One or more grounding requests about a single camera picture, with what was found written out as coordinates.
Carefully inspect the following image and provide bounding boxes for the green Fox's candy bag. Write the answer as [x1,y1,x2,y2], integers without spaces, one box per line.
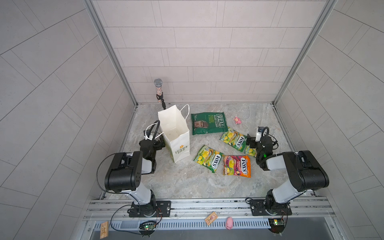
[245,146,257,157]
[220,128,248,153]
[194,145,225,173]

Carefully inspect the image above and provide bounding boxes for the small pink toy on table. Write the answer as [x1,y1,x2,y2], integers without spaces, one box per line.
[234,117,242,125]

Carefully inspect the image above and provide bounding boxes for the pink pig toy on rail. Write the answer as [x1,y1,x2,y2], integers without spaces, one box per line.
[226,217,234,230]

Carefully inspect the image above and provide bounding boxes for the wooden mousetrap on rail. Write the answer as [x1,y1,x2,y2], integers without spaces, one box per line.
[205,212,218,226]

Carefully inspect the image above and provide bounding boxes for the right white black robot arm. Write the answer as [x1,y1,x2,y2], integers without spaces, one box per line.
[246,136,330,216]

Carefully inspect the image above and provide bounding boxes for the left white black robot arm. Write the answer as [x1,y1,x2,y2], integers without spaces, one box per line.
[96,136,171,218]

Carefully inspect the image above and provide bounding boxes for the left green circuit board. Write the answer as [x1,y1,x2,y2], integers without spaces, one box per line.
[139,221,157,236]

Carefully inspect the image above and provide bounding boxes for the silver microphone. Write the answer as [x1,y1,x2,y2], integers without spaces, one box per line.
[154,79,163,96]

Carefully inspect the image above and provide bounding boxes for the dark green Real crisps bag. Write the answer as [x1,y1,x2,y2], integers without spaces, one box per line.
[191,112,228,135]

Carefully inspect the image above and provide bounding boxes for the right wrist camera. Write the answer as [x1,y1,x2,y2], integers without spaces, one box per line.
[256,127,270,142]

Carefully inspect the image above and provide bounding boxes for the right green circuit board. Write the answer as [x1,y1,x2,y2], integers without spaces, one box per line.
[268,219,286,234]

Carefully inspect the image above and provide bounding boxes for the white illustrated paper bag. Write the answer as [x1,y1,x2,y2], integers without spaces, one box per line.
[147,104,191,163]

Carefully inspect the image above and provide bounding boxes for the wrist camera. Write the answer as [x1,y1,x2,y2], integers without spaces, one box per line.
[145,130,153,141]
[256,127,270,142]

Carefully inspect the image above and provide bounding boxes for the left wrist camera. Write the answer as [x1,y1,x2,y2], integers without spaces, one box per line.
[145,130,153,141]

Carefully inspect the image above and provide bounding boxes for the wooden tag at left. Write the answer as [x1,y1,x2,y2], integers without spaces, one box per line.
[100,222,110,240]

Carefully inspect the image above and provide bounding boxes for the green circuit board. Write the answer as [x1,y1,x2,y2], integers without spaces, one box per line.
[268,219,286,234]
[139,221,157,236]

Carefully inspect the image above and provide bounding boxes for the orange Fox's candy bag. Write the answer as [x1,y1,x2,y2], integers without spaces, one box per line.
[224,156,251,178]

